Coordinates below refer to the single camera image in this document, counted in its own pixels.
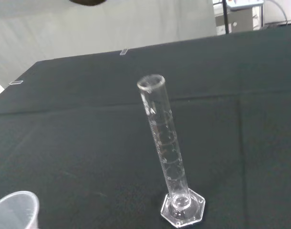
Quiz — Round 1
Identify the black tripod pole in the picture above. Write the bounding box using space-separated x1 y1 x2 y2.
221 0 232 34

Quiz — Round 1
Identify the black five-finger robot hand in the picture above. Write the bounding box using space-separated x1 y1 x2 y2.
69 0 106 7

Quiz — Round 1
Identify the clear plastic funnel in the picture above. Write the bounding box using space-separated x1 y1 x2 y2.
0 190 40 229

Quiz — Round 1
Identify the black cloth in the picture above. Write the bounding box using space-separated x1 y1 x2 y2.
0 30 291 229

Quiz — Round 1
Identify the white cabinet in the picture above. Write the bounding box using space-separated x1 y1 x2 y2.
213 0 266 35

